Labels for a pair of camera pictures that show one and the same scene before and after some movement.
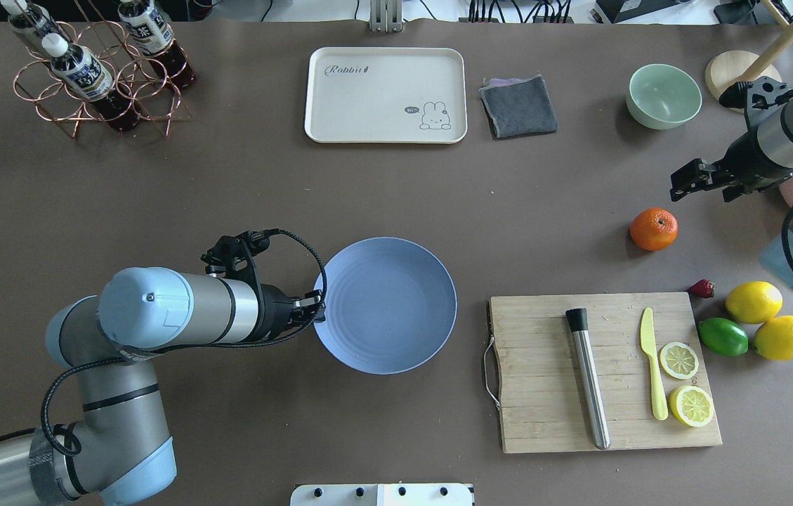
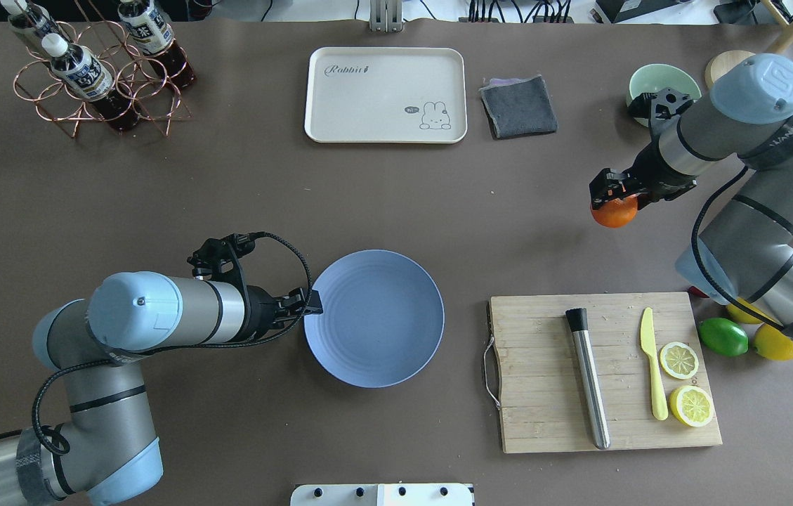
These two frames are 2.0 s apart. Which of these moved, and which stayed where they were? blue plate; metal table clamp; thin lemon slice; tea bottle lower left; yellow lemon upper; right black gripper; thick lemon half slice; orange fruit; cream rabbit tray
Moved: orange fruit; right black gripper; blue plate
Stayed: tea bottle lower left; thick lemon half slice; metal table clamp; thin lemon slice; cream rabbit tray; yellow lemon upper
